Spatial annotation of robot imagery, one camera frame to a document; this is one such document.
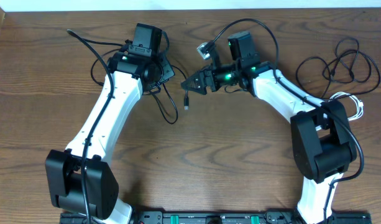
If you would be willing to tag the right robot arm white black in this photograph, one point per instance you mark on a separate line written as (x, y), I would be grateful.
(321, 138)

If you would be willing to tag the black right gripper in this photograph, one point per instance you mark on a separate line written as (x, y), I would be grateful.
(201, 75)

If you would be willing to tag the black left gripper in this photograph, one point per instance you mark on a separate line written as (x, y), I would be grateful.
(168, 71)

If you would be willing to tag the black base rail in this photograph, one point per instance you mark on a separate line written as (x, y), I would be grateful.
(278, 217)

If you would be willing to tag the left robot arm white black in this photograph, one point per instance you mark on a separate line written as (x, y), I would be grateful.
(80, 179)

